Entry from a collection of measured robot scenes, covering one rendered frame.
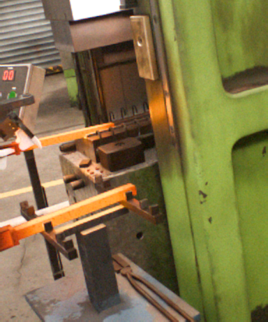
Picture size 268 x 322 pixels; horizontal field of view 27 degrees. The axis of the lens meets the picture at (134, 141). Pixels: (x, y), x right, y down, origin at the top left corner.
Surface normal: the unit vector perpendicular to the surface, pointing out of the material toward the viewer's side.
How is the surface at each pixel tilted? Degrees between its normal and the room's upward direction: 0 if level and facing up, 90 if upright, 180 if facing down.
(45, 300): 0
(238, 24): 89
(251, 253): 90
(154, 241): 90
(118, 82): 90
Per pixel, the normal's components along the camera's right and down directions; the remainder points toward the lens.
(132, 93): 0.41, 0.20
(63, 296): -0.17, -0.94
